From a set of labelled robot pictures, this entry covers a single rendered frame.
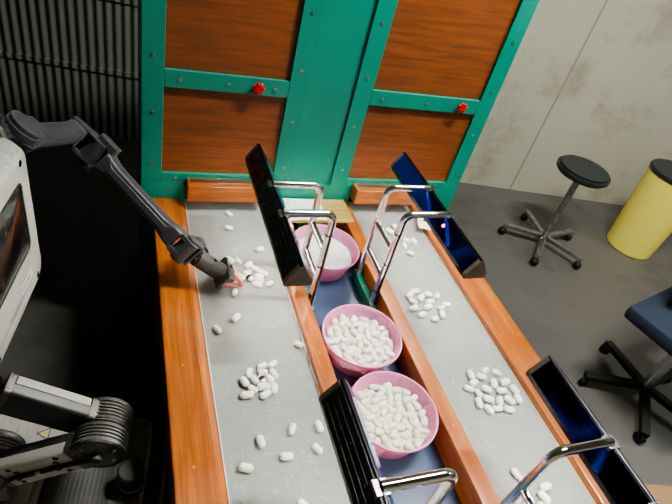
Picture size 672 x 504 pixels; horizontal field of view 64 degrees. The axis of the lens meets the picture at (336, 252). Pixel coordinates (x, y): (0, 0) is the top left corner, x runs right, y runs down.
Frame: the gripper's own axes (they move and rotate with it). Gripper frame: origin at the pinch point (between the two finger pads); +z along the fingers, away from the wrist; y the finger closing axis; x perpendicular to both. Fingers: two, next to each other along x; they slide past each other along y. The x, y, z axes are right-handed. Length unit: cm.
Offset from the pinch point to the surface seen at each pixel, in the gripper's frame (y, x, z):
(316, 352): -30.8, -11.8, 14.3
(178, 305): -8.8, 12.6, -16.1
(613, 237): 111, -143, 283
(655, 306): -3, -114, 170
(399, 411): -53, -23, 32
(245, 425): -51, 6, -3
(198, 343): -24.1, 10.0, -12.2
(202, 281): 4.1, 9.0, -8.0
